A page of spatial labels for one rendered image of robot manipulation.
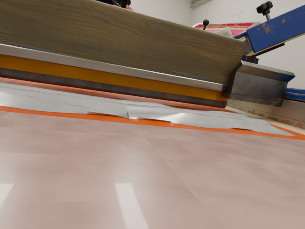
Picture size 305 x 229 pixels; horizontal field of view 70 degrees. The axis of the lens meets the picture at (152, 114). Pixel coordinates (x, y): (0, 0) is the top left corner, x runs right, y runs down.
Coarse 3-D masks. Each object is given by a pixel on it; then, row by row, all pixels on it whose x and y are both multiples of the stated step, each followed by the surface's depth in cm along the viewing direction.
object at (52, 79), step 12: (0, 72) 23; (12, 72) 23; (24, 72) 24; (60, 84) 25; (72, 84) 26; (84, 84) 26; (96, 84) 26; (108, 84) 27; (144, 96) 29; (156, 96) 29; (168, 96) 30; (180, 96) 30
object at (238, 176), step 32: (128, 96) 31; (160, 128) 15; (192, 128) 17; (192, 160) 10; (224, 160) 11; (256, 160) 12; (288, 160) 13; (192, 192) 7; (224, 192) 7; (256, 192) 8; (288, 192) 8; (224, 224) 6; (256, 224) 6; (288, 224) 6
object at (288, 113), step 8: (232, 104) 43; (240, 104) 41; (248, 104) 39; (256, 104) 38; (288, 104) 32; (296, 104) 31; (304, 104) 30; (248, 112) 39; (256, 112) 37; (264, 112) 36; (272, 112) 34; (280, 112) 33; (288, 112) 32; (296, 112) 31; (304, 112) 30; (280, 120) 33; (288, 120) 32; (296, 120) 30; (304, 120) 29; (304, 128) 29
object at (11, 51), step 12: (0, 48) 21; (12, 48) 21; (24, 48) 21; (36, 60) 22; (48, 60) 22; (60, 60) 22; (72, 60) 23; (84, 60) 23; (108, 72) 24; (120, 72) 25; (132, 72) 25; (144, 72) 25; (156, 72) 26; (180, 84) 27; (192, 84) 28; (204, 84) 28; (216, 84) 29
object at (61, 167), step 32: (0, 128) 10; (32, 128) 11; (64, 128) 11; (96, 128) 12; (128, 128) 14; (0, 160) 7; (32, 160) 7; (64, 160) 8; (96, 160) 8; (128, 160) 9; (160, 160) 9; (0, 192) 5; (32, 192) 6; (64, 192) 6; (96, 192) 6; (128, 192) 6; (160, 192) 7; (0, 224) 4; (32, 224) 5; (64, 224) 5; (96, 224) 5; (128, 224) 5; (160, 224) 5; (192, 224) 5
